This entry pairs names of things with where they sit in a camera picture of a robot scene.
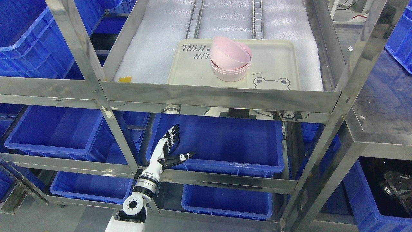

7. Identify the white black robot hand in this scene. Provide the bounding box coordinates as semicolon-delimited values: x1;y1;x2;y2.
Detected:
141;124;195;181

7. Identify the pink ikea bowl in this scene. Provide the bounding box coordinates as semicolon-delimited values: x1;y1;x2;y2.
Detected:
210;36;252;70

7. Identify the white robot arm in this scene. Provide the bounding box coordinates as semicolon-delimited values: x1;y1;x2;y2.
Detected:
105;172;160;232

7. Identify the stainless steel shelf rack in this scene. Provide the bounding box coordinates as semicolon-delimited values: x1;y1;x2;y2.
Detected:
1;0;408;231

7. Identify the blue bin bottom middle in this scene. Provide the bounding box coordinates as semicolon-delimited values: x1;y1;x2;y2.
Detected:
181;185;272;220

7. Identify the blue bin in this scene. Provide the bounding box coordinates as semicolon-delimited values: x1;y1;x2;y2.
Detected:
50;171;133;204
181;185;272;220

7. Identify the blue bin middle shelf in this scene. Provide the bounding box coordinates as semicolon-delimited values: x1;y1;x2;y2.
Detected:
145;113;284;178

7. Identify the blue bin shelf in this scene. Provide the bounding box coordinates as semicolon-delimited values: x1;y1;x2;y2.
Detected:
5;105;127;164
145;113;284;178

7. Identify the blue bin left shelf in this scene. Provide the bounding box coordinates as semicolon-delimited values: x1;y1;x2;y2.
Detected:
5;105;127;164

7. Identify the stack of pink bowls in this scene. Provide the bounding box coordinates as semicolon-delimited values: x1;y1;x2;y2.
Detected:
210;41;253;82

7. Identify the blue bin bottom left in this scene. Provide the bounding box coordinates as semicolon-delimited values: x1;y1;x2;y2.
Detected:
50;171;133;204

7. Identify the cream bear tray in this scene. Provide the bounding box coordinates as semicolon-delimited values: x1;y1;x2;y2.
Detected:
167;39;301;91

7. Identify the blue crate upper left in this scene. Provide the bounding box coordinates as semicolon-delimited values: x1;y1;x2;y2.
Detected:
0;0;75;79

